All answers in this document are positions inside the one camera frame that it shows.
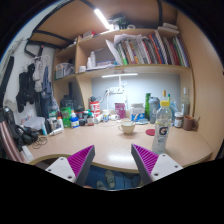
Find under-shelf light bar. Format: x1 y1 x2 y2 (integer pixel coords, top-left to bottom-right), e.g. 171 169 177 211
101 72 139 79

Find black speaker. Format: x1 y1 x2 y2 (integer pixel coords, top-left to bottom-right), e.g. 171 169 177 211
59 94 76 110

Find white jar blue label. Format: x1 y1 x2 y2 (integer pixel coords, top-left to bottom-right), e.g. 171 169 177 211
102 109 110 123

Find cream ceramic cup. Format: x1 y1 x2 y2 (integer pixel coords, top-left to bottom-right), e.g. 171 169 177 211
117 120 137 135

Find grey shaker bottle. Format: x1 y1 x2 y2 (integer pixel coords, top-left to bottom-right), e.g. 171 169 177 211
148 96 161 125

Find green box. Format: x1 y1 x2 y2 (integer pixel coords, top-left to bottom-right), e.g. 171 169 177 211
60 106 72 128

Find red and white canister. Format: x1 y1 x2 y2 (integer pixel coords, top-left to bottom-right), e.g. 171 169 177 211
89 101 101 118

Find white wall power outlet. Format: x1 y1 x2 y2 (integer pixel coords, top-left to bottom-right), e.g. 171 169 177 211
105 86 125 95

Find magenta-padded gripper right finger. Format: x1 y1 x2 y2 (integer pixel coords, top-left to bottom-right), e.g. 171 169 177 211
130 143 184 186

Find clear drink bottle yellow cap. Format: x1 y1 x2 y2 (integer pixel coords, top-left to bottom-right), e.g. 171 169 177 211
151 99 173 155

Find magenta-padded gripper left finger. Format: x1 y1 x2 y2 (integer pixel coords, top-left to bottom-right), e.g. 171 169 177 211
45 144 96 187

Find white bottle blue label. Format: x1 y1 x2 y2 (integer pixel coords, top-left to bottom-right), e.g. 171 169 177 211
69 111 80 129

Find brown mug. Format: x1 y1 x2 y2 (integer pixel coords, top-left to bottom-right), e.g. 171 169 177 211
182 115 198 132

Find wooden shelf unit with books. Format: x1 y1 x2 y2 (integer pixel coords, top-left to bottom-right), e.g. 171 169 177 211
52 23 196 111

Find dark hanging clothes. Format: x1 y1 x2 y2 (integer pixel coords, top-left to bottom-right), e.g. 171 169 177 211
15 54 54 116

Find ceiling light bar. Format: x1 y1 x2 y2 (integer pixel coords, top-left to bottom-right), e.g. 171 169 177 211
93 8 111 30

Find brown jar white lid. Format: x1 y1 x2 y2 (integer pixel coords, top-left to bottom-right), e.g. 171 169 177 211
173 111 185 129

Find magenta carton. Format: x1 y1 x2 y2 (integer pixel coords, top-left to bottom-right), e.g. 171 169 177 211
114 102 127 120

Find grey slipper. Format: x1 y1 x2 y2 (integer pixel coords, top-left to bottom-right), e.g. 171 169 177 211
96 179 108 191
104 169 116 188

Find blue and white box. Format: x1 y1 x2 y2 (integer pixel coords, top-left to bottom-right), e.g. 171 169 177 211
130 103 146 122

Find tall green bottle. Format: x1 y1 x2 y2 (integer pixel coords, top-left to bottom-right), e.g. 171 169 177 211
144 92 152 121

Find clear plastic bag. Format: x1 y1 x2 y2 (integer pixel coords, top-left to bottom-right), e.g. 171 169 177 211
169 99 181 118

